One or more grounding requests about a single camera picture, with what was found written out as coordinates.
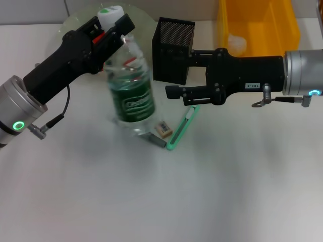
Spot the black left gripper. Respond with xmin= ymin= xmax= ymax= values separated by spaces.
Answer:
xmin=23 ymin=13 xmax=136 ymax=104

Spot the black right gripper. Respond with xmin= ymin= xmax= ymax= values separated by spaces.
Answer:
xmin=165 ymin=47 xmax=286 ymax=106

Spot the white paper ball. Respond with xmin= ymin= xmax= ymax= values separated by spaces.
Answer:
xmin=227 ymin=33 xmax=248 ymax=56

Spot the green utility knife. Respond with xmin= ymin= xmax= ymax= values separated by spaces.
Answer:
xmin=166 ymin=104 xmax=201 ymax=152

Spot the clear water bottle green label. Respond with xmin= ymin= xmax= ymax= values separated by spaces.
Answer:
xmin=96 ymin=5 xmax=157 ymax=137

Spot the translucent wavy fruit plate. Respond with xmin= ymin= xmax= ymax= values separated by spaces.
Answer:
xmin=58 ymin=2 xmax=156 ymax=76

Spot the black mesh pen holder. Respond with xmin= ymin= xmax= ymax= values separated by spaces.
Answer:
xmin=151 ymin=17 xmax=196 ymax=85

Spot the beige eraser with barcode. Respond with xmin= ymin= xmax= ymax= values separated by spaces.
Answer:
xmin=153 ymin=120 xmax=175 ymax=139

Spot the grey marker pen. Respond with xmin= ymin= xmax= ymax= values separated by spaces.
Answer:
xmin=137 ymin=132 xmax=168 ymax=149

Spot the yellow plastic storage bin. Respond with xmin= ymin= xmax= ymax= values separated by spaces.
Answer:
xmin=217 ymin=0 xmax=301 ymax=58

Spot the black gripper cable with plugs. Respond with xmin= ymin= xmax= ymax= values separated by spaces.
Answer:
xmin=27 ymin=84 xmax=72 ymax=140

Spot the grey gripper cable with plugs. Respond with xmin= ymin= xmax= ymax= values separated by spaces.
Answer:
xmin=251 ymin=83 xmax=314 ymax=109

